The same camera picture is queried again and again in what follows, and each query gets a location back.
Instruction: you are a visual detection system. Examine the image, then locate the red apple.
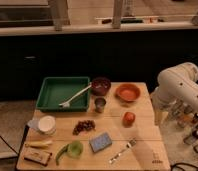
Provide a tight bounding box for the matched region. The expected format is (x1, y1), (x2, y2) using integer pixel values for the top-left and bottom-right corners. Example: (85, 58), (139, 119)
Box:
(122, 112), (136, 127)

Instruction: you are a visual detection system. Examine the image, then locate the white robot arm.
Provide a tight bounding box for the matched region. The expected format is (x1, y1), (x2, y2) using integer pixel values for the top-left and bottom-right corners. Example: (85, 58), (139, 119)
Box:
(151, 62), (198, 125)

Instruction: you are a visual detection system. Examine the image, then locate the small metal cup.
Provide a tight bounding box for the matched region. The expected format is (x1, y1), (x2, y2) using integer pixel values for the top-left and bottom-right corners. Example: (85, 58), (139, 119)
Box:
(94, 97), (106, 113)

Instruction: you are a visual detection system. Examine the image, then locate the orange bowl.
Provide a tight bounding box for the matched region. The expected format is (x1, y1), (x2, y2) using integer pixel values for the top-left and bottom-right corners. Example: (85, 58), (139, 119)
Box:
(115, 83), (141, 102)

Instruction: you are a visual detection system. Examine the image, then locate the metal fork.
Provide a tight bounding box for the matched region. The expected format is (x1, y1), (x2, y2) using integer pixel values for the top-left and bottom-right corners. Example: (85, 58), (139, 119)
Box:
(109, 139), (137, 164)

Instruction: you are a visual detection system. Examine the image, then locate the blue sponge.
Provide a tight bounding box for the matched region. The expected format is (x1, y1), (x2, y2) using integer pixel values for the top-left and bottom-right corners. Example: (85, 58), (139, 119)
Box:
(89, 133), (112, 153)

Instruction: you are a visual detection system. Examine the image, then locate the dark red bowl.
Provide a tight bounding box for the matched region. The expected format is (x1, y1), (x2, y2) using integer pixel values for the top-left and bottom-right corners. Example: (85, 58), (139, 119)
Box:
(91, 77), (111, 96)

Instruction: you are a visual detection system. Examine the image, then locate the bunch of dark grapes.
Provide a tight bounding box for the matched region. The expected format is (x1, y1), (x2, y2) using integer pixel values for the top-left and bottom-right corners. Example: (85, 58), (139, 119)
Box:
(73, 120), (96, 135)

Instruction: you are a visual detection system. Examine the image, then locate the green plastic tray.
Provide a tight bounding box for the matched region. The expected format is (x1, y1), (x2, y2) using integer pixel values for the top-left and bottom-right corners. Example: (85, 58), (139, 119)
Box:
(36, 77), (90, 112)

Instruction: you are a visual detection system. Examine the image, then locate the white round container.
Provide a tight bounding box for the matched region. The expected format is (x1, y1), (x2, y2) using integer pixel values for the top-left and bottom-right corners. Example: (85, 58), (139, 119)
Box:
(38, 116), (56, 135)

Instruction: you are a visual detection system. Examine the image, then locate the brown wooden block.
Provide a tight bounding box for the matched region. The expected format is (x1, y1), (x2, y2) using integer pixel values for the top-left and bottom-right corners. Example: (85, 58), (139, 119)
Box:
(24, 148), (52, 166)

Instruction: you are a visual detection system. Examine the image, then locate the yellow corn cob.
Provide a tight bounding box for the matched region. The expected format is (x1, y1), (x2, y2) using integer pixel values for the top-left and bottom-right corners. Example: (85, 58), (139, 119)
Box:
(25, 140), (53, 148)

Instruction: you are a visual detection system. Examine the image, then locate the black cable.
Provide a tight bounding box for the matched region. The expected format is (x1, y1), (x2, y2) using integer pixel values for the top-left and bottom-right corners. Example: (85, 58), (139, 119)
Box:
(0, 126), (19, 156)

